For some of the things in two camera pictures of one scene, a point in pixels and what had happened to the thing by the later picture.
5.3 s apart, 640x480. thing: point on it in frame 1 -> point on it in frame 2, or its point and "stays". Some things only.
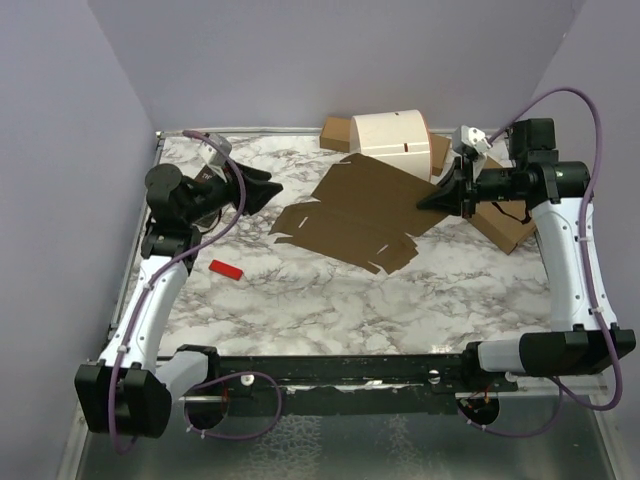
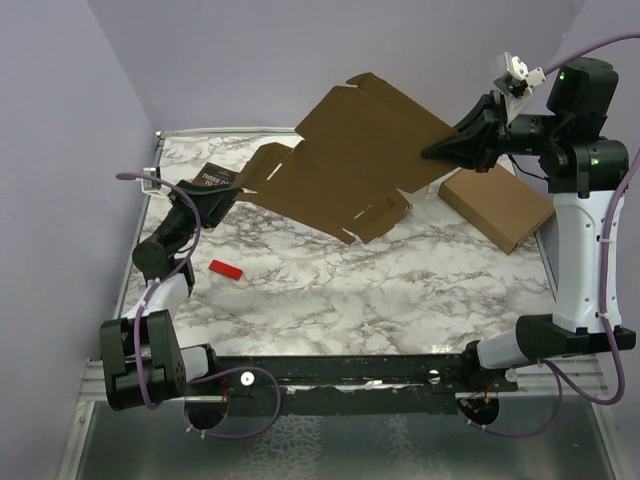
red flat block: x=226 y=270 stays
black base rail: x=351 y=384 stays
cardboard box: x=365 y=212 -> x=362 y=145
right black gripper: x=450 y=199 -> x=482 y=148
